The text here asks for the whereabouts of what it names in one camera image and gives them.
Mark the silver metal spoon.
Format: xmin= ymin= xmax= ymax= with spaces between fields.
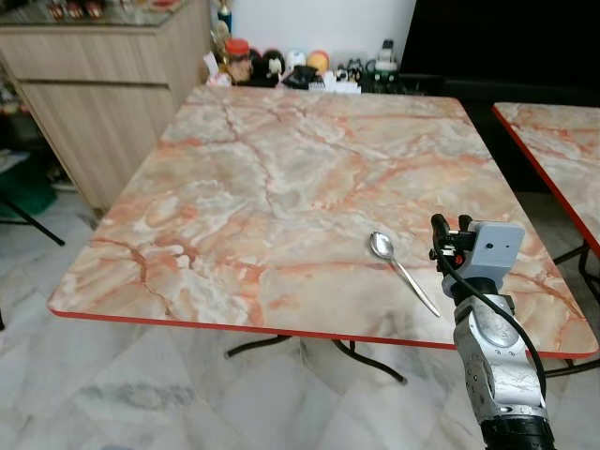
xmin=367 ymin=231 xmax=443 ymax=319

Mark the marble-pattern red-edged side table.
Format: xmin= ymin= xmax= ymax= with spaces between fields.
xmin=491 ymin=101 xmax=600 ymax=303

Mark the large marble-pattern red-edged table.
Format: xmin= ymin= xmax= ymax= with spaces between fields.
xmin=48 ymin=85 xmax=600 ymax=386

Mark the black and green toy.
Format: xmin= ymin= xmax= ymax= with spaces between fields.
xmin=373 ymin=38 xmax=400 ymax=78

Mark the black television screen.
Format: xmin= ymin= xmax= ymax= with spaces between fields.
xmin=397 ymin=0 xmax=600 ymax=95

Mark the orange round toy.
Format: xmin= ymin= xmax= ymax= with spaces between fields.
xmin=307 ymin=50 xmax=331 ymax=76

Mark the black mouse-eared toy figure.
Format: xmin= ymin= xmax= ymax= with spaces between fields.
xmin=250 ymin=49 xmax=288 ymax=88

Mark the blue bottle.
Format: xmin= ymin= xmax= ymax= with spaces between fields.
xmin=217 ymin=0 xmax=233 ymax=35

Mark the light wooden cabinet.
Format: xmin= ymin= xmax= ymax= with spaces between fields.
xmin=0 ymin=0 xmax=217 ymax=214

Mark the black metal stand leg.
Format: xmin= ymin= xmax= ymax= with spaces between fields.
xmin=0 ymin=191 xmax=68 ymax=248

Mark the green bin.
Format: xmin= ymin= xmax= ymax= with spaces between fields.
xmin=0 ymin=153 xmax=58 ymax=224

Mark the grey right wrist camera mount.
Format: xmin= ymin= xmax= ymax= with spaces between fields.
xmin=465 ymin=221 xmax=527 ymax=283

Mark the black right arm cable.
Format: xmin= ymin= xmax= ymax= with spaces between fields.
xmin=436 ymin=249 xmax=550 ymax=400

